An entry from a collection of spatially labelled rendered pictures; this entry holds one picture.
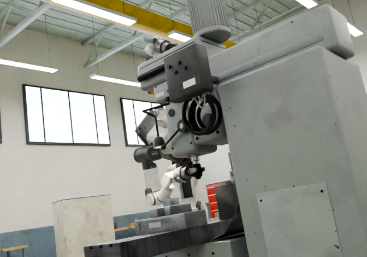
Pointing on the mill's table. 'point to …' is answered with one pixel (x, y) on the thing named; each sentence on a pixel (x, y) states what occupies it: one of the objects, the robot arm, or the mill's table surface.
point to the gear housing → (161, 92)
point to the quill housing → (173, 111)
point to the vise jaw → (157, 212)
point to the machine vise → (172, 220)
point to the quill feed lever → (176, 132)
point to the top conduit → (151, 73)
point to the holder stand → (226, 199)
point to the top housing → (214, 48)
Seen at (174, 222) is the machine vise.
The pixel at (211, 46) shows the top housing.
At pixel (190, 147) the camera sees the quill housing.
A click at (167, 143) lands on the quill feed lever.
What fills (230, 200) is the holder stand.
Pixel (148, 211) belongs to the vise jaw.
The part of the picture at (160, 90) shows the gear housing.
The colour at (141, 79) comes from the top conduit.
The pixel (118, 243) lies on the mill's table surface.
